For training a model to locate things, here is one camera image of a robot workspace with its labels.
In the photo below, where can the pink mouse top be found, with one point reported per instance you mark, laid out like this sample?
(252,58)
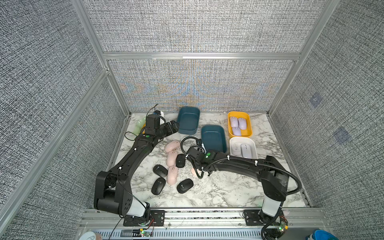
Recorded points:
(171,146)

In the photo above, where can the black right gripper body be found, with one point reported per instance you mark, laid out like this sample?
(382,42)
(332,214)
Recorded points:
(199,167)

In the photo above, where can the peach pink mouse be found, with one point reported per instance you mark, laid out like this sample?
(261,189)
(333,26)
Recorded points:
(193,172)

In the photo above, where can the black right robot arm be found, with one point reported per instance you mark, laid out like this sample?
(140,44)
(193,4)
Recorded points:
(277,182)

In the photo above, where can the black mouse lower left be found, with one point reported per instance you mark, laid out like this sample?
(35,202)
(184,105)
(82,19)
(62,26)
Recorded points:
(158,186)

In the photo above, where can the green wavy plate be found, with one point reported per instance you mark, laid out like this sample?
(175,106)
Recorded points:
(139,125)

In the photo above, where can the black mouse centre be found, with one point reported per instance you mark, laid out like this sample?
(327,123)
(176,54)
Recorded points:
(180,161)

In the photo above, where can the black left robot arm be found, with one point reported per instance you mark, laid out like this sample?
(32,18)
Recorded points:
(113,192)

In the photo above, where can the white storage box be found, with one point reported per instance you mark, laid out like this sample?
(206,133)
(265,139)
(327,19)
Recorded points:
(241,140)

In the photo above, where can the white round object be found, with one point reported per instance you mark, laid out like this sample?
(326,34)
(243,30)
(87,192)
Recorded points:
(91,236)

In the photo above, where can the blue round object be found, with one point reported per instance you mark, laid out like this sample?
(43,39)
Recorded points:
(321,235)

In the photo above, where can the purple mouse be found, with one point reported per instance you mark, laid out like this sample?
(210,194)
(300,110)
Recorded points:
(234,122)
(242,123)
(237,131)

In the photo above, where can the yellow storage box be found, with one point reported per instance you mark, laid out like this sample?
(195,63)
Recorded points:
(245,133)

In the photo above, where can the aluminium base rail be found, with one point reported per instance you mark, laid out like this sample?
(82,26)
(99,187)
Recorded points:
(201,224)

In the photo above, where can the black mouse lower right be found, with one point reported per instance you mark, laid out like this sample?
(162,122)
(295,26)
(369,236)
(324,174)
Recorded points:
(185,186)

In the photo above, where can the white mouse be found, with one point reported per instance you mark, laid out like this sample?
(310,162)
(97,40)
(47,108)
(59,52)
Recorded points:
(236,150)
(246,151)

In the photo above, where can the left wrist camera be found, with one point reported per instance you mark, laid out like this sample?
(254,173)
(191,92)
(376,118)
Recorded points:
(158,112)

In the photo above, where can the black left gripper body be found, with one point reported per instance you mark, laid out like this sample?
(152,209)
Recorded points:
(166,130)

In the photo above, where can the teal storage box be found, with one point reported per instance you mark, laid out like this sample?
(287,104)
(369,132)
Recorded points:
(188,119)
(214,138)

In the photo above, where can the black mouse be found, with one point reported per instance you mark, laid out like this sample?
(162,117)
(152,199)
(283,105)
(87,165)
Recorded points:
(158,186)
(160,170)
(185,186)
(180,161)

